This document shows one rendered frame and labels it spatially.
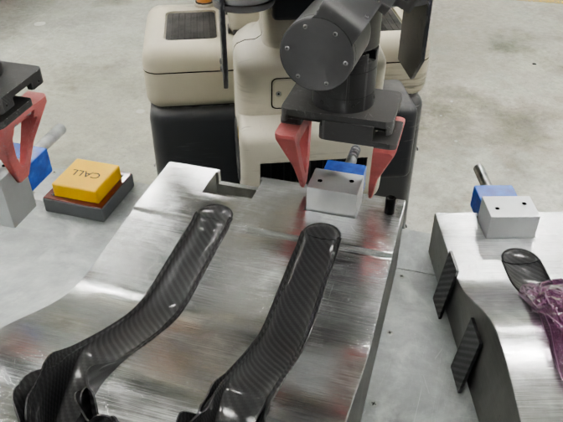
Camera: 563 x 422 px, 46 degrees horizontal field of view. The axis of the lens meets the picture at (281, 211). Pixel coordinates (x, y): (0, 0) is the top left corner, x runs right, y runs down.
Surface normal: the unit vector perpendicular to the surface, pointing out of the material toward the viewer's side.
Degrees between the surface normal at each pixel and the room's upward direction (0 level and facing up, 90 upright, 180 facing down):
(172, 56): 63
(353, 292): 4
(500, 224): 90
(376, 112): 1
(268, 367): 28
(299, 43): 89
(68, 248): 0
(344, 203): 90
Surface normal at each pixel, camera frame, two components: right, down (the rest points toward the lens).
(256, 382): 0.10, -0.98
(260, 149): 0.11, 0.70
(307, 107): 0.00, -0.81
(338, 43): -0.32, 0.55
